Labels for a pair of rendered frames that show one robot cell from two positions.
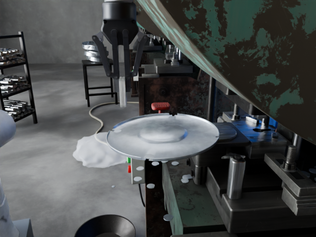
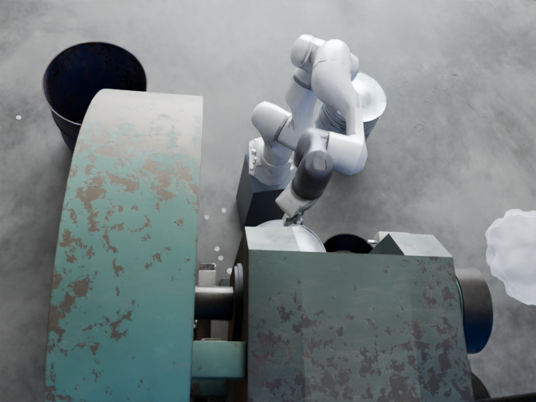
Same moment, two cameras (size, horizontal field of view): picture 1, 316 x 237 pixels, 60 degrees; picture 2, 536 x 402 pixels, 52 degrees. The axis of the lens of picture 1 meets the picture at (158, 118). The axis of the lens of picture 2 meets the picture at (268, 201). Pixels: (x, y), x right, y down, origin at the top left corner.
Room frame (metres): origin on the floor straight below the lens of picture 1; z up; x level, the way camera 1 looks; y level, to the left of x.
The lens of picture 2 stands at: (0.42, -0.56, 2.44)
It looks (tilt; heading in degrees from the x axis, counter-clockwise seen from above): 65 degrees down; 77
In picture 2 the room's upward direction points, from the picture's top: 20 degrees clockwise
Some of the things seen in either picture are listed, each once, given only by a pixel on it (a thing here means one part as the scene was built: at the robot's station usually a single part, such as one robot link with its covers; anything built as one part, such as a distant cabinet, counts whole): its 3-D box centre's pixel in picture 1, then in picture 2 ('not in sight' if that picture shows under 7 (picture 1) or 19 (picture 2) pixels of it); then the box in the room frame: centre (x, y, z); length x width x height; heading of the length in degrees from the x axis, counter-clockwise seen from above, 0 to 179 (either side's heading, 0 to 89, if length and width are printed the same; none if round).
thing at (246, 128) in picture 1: (255, 137); not in sight; (0.69, -0.27, 0.76); 0.15 x 0.09 x 0.05; 6
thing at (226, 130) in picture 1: (193, 154); not in sight; (0.67, -0.10, 0.72); 0.25 x 0.14 x 0.14; 96
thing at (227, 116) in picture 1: (234, 117); not in sight; (0.86, -0.26, 0.76); 0.17 x 0.06 x 0.10; 6
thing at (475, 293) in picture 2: not in sight; (442, 319); (0.94, -0.27, 1.31); 0.22 x 0.12 x 0.22; 96
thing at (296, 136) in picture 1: (298, 132); not in sight; (0.61, -0.34, 0.81); 0.02 x 0.02 x 0.14
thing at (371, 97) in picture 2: not in sight; (356, 96); (1.02, 1.02, 0.31); 0.29 x 0.29 x 0.01
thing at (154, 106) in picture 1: (161, 113); not in sight; (1.00, -0.01, 0.72); 0.07 x 0.06 x 0.08; 96
